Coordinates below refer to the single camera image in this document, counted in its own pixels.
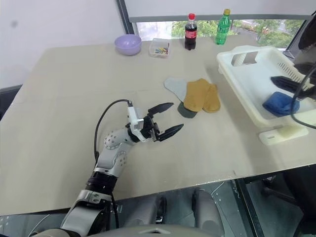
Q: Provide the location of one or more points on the dark green sock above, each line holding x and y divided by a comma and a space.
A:
186, 114

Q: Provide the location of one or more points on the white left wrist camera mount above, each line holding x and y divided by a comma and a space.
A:
133, 118

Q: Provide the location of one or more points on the grey roller blind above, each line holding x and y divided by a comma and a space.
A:
209, 8

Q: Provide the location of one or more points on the mustard yellow sock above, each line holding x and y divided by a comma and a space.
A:
212, 102
196, 95

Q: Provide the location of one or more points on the purple plastic bowl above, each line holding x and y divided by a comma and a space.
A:
128, 45

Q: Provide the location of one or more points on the light grey cloth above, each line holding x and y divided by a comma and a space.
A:
175, 86

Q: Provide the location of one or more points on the grey rounded shape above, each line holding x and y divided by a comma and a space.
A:
207, 209

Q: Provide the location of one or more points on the green bottle yellow cap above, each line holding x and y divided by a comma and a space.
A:
223, 29

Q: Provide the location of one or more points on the colourful small clips pile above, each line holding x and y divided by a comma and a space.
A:
161, 51

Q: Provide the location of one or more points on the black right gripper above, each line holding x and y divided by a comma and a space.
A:
311, 82

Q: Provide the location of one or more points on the cola bottle red cap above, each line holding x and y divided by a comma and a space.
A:
190, 32

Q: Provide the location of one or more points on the dark grey furniture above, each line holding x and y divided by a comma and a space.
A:
8, 98

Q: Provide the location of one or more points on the white plastic basket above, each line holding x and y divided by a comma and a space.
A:
251, 84

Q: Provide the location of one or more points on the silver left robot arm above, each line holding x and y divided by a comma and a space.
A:
111, 158

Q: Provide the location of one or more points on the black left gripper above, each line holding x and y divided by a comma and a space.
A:
149, 128

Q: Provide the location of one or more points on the dark window frame post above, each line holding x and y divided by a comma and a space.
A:
127, 14

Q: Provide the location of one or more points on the grey curved body edge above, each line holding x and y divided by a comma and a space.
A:
158, 232

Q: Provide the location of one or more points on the clear plastic box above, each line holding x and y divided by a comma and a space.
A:
160, 43

